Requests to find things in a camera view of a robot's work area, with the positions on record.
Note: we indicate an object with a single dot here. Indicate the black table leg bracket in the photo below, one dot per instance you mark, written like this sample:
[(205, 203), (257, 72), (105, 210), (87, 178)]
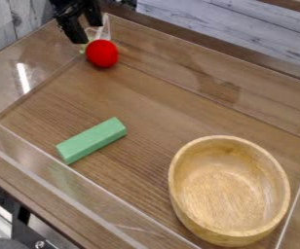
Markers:
[(23, 233)]

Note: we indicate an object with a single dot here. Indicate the clear acrylic tray wall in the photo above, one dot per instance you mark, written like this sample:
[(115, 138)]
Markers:
[(173, 91)]

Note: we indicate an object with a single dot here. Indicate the wooden bowl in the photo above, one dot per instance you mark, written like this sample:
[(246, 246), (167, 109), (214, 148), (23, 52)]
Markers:
[(229, 190)]

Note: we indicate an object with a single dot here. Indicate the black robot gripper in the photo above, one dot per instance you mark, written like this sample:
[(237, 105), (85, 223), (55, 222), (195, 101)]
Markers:
[(67, 11)]

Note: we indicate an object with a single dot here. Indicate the red plush strawberry toy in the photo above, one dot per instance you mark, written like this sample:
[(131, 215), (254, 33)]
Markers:
[(101, 53)]

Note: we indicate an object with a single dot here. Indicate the green rectangular block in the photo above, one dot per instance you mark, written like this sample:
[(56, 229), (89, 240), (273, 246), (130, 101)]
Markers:
[(91, 140)]

